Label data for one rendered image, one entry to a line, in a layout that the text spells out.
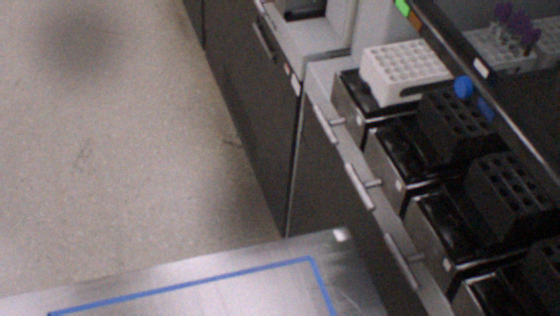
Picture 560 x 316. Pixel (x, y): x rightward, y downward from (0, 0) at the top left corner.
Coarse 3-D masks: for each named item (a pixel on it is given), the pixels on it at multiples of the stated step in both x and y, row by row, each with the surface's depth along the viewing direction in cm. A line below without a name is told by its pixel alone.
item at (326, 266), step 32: (224, 256) 87; (256, 256) 87; (288, 256) 87; (320, 256) 88; (352, 256) 88; (64, 288) 82; (96, 288) 82; (128, 288) 82; (160, 288) 83; (192, 288) 83; (224, 288) 83; (256, 288) 84; (288, 288) 84; (320, 288) 84; (352, 288) 84
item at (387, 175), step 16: (384, 128) 106; (368, 144) 109; (384, 144) 104; (400, 144) 104; (368, 160) 110; (384, 160) 104; (400, 160) 101; (416, 160) 104; (352, 176) 107; (384, 176) 105; (400, 176) 101; (416, 176) 99; (432, 176) 101; (448, 176) 101; (464, 176) 102; (384, 192) 107; (400, 192) 101; (416, 192) 101; (368, 208) 103
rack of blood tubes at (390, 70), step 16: (368, 48) 113; (384, 48) 114; (400, 48) 114; (416, 48) 114; (368, 64) 111; (384, 64) 111; (400, 64) 110; (416, 64) 111; (432, 64) 111; (368, 80) 113; (384, 80) 107; (400, 80) 107; (416, 80) 108; (432, 80) 109; (448, 80) 117; (384, 96) 108; (400, 96) 113; (416, 96) 111
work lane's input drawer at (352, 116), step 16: (336, 80) 117; (352, 80) 114; (336, 96) 118; (352, 96) 113; (368, 96) 111; (320, 112) 117; (352, 112) 113; (368, 112) 109; (384, 112) 110; (400, 112) 111; (352, 128) 114; (368, 128) 110; (336, 144) 113
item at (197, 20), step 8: (184, 0) 247; (192, 0) 232; (200, 0) 218; (192, 8) 235; (200, 8) 221; (192, 16) 238; (200, 16) 224; (192, 24) 241; (200, 24) 227; (200, 32) 229; (200, 40) 232
